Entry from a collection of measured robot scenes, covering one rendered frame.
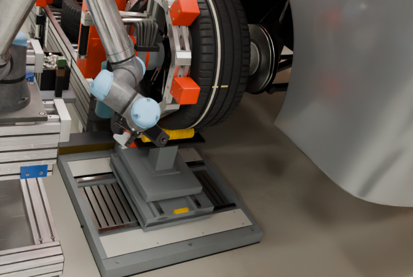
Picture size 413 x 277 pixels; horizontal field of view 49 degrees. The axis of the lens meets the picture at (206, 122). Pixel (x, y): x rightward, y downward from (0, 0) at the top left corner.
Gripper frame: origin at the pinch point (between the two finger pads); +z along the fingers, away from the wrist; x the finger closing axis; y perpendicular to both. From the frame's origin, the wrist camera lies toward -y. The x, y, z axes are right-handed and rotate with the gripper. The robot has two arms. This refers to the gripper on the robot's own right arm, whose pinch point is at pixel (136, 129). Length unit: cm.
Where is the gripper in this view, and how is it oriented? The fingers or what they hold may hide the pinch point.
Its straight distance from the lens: 152.0
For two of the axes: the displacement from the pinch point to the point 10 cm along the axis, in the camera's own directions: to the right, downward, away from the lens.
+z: -2.8, 1.2, 9.5
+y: -8.2, -5.4, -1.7
